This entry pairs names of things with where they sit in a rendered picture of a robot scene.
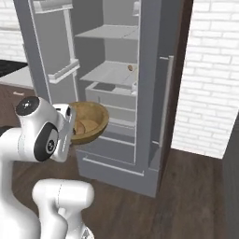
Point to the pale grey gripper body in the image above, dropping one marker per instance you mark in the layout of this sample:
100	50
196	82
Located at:
67	137

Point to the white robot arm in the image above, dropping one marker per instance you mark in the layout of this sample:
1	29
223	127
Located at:
18	199

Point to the brown wooden bowl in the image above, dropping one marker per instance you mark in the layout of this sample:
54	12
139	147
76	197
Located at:
99	115

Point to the grey fridge shelf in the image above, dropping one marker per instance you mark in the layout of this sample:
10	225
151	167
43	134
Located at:
107	73
109	32

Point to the grey fridge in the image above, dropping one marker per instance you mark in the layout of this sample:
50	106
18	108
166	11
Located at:
146	93

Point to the grey open fridge door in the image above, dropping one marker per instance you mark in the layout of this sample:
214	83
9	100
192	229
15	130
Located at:
40	43

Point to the grey crisper drawer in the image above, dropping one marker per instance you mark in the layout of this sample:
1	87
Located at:
115	98

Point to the white door bin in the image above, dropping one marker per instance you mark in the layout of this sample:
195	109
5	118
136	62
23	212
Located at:
63	72
49	5

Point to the grey freezer drawer front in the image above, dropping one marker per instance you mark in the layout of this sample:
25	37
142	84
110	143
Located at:
124	174

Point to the black hob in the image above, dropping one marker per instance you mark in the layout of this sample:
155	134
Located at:
9	67

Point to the small brown round food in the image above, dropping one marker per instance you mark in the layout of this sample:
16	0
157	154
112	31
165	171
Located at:
130	67

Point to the dark brown tall panel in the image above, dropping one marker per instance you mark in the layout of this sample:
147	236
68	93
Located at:
179	93

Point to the dark grey cabinet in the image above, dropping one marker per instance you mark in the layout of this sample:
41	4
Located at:
231	186

